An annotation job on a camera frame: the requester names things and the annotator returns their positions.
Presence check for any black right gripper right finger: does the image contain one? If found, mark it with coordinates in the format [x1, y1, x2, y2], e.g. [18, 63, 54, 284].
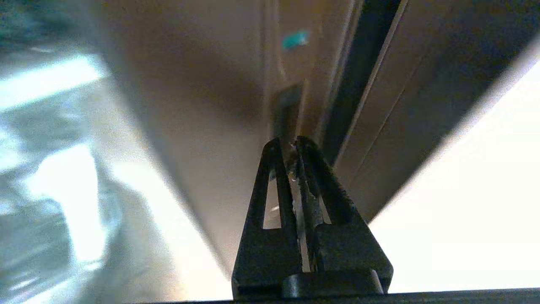
[295, 135, 394, 295]

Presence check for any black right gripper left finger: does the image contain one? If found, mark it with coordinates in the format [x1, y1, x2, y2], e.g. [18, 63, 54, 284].
[232, 137, 305, 299]

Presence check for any brown framed sliding glass door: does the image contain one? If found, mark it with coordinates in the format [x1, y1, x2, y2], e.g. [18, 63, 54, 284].
[0, 0, 363, 281]

